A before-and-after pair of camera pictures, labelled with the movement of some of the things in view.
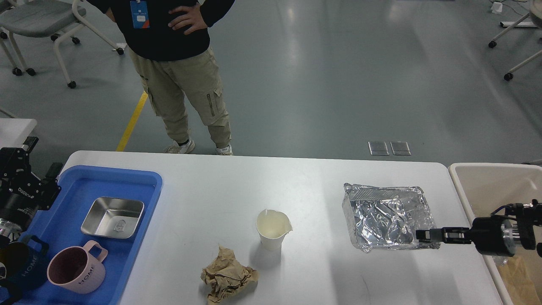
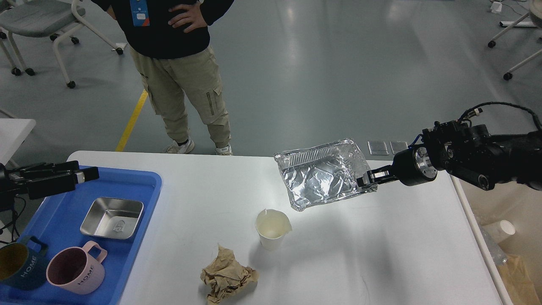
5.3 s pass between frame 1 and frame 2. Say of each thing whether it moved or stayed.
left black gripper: moved
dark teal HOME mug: stayed
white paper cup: stayed
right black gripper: moved
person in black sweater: stayed
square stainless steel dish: stayed
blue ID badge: stayed
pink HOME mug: stayed
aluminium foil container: moved
